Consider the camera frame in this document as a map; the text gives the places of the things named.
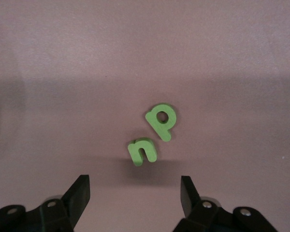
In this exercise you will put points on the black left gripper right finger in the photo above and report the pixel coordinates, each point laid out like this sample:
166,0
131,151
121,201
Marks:
193,210

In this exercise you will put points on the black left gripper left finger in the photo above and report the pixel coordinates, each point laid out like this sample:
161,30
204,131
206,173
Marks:
72,205

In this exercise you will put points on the green lowercase letter p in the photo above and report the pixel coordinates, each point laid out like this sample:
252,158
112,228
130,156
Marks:
159,126

